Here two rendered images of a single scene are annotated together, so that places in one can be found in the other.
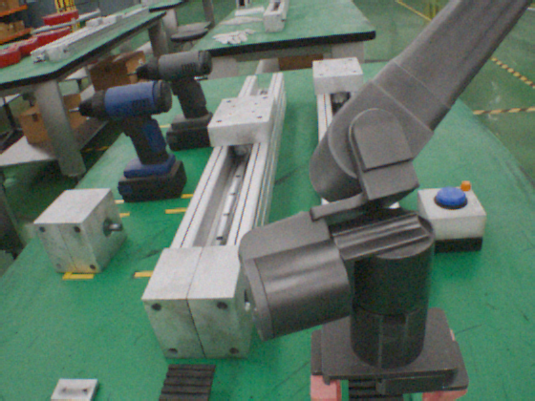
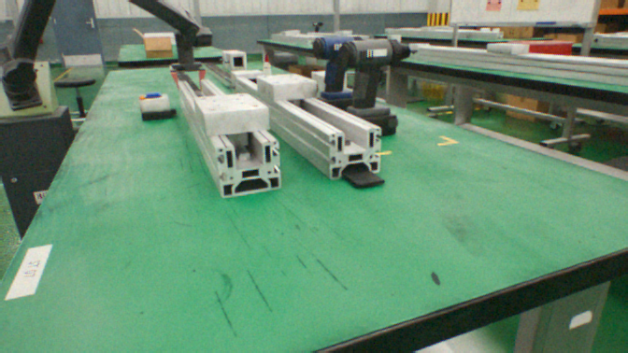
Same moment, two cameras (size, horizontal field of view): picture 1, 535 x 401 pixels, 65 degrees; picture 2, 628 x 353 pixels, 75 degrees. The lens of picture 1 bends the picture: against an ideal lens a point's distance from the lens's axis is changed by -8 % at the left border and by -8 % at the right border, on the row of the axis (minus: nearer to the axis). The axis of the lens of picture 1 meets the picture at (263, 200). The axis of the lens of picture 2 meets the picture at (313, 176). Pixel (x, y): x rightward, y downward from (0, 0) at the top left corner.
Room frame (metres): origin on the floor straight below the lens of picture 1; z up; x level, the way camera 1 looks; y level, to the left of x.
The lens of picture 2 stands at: (1.78, -0.47, 1.05)
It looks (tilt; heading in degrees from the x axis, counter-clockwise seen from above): 21 degrees down; 149
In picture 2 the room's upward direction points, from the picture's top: 1 degrees counter-clockwise
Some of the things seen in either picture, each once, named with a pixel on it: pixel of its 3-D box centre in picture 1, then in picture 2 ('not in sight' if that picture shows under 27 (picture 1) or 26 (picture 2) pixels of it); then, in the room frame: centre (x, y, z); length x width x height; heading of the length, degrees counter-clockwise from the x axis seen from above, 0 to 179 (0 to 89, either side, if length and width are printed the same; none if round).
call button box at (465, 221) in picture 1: (443, 219); (158, 106); (0.51, -0.25, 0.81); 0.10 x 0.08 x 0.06; 80
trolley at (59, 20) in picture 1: (76, 49); not in sight; (5.49, 1.93, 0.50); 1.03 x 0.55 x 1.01; 176
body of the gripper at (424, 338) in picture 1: (387, 323); (186, 58); (0.23, -0.08, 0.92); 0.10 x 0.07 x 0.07; 80
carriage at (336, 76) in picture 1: (337, 80); (230, 120); (1.05, -0.22, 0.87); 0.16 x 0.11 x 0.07; 170
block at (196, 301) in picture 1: (214, 301); (245, 86); (0.40, 0.07, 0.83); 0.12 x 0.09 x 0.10; 80
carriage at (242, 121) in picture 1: (246, 125); (285, 91); (0.84, 0.01, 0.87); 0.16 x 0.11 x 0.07; 170
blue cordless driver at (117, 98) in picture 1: (127, 143); (347, 76); (0.80, 0.23, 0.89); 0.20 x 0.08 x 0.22; 82
